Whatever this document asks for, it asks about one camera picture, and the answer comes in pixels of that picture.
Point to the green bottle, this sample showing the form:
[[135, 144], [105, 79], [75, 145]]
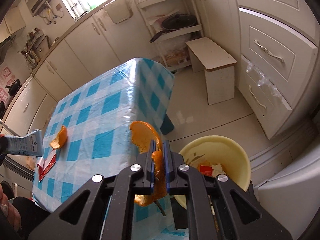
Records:
[[91, 6]]

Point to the white stool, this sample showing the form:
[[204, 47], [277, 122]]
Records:
[[212, 55]]

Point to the spice rack with utensils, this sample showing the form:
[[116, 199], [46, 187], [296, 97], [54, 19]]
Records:
[[35, 47]]

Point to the red and white wrapper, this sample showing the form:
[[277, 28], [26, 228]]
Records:
[[205, 170]]

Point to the pink wall sticker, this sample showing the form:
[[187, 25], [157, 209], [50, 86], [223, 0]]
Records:
[[5, 85]]

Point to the refrigerator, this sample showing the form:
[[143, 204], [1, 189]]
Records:
[[290, 192]]

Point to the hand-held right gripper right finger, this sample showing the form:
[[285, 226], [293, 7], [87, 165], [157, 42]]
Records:
[[168, 167]]

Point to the black kettle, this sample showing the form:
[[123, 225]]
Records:
[[13, 87]]

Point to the steel range hood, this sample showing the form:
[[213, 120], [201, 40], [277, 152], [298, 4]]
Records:
[[7, 47]]

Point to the orange peel piece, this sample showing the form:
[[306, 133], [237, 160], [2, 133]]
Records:
[[60, 138]]

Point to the crumpled white tissue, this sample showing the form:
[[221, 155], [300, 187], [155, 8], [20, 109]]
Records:
[[219, 170]]

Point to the large orange peel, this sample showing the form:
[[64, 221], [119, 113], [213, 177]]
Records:
[[143, 135]]

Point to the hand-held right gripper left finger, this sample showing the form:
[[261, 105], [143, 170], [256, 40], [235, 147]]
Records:
[[150, 167]]

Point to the long red packet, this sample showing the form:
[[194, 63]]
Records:
[[47, 166]]

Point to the cream kitchen counter cabinets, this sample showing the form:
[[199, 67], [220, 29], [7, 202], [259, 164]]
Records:
[[75, 55]]

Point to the cream plastic bin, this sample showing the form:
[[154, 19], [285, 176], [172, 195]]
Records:
[[225, 150]]

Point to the white hanging door bin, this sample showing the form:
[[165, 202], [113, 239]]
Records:
[[121, 13]]

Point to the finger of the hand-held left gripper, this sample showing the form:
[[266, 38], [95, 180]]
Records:
[[3, 145]]

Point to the blue checked plastic tablecloth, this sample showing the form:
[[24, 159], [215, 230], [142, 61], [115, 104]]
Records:
[[100, 120]]

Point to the light blue carton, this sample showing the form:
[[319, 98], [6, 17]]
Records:
[[25, 143]]

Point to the cream drawer cabinet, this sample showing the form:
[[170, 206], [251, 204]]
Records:
[[275, 55]]

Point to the white shelf rack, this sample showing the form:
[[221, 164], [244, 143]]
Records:
[[195, 12]]

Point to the black frying pan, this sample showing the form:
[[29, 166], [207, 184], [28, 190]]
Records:
[[178, 21]]

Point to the dark cloth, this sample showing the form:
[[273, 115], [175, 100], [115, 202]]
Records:
[[28, 213]]

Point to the clear bag of bread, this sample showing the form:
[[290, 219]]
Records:
[[176, 56]]

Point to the torn clear plastic film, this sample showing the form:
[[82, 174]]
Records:
[[262, 80]]

